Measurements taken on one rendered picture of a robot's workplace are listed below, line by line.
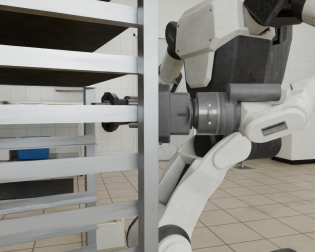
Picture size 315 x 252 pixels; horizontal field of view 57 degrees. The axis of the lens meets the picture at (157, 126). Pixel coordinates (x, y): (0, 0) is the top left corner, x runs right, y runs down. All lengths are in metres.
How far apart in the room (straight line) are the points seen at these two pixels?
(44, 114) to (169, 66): 0.78
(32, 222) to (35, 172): 0.08
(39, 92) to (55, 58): 4.16
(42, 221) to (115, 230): 1.46
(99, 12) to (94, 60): 0.08
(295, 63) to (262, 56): 5.38
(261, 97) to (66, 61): 0.36
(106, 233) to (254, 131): 1.53
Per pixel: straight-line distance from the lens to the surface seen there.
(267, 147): 0.99
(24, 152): 4.08
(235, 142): 0.85
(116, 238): 2.00
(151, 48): 0.54
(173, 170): 0.90
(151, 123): 0.53
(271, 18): 0.76
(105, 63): 0.53
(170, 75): 1.23
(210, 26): 0.83
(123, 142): 4.74
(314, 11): 0.72
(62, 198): 0.97
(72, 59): 0.52
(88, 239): 1.04
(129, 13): 0.57
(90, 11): 0.55
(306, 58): 6.44
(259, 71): 0.88
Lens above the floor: 0.88
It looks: 3 degrees down
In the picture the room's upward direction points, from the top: straight up
